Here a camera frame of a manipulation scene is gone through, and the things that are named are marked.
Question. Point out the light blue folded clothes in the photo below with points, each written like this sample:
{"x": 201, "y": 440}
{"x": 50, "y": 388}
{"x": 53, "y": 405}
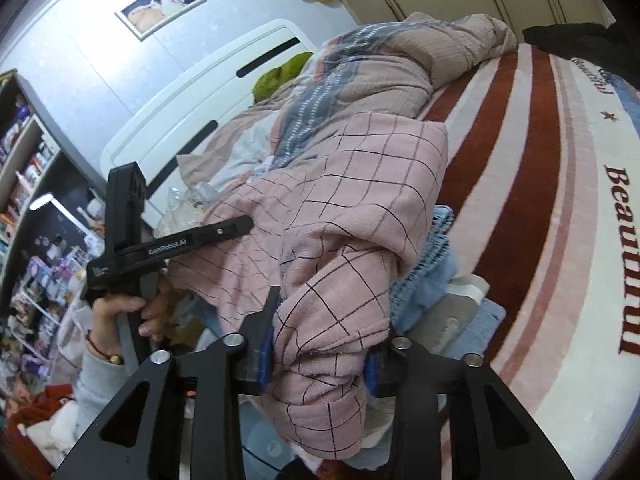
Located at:
{"x": 447, "y": 312}

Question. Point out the pink checked pants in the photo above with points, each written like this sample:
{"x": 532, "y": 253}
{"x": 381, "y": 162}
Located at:
{"x": 332, "y": 231}

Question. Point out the green pillow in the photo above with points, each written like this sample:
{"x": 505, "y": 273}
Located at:
{"x": 271, "y": 81}

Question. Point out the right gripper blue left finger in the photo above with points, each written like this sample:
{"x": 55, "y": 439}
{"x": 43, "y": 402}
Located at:
{"x": 255, "y": 369}

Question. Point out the white headboard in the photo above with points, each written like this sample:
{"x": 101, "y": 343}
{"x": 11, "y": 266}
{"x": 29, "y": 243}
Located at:
{"x": 184, "y": 116}

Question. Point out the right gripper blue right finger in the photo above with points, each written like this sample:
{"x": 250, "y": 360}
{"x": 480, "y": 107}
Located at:
{"x": 379, "y": 373}

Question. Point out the striped dotted bed blanket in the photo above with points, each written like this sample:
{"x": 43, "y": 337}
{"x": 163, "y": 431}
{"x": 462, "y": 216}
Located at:
{"x": 544, "y": 184}

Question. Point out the pink ribbed duvet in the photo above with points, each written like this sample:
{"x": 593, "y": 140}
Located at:
{"x": 392, "y": 68}

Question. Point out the framed wall photo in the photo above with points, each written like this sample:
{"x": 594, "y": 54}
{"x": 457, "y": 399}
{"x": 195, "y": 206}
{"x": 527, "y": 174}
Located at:
{"x": 145, "y": 17}

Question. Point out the grey star-print left sleeve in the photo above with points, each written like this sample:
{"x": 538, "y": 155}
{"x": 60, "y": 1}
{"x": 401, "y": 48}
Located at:
{"x": 95, "y": 387}

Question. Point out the shelf with toiletries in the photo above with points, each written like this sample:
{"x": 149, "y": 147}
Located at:
{"x": 46, "y": 240}

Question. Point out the black clothing pile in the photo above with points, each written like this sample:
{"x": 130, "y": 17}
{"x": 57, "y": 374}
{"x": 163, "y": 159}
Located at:
{"x": 607, "y": 47}

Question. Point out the left hand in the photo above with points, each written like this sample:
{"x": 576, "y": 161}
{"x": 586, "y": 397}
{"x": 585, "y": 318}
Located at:
{"x": 103, "y": 339}

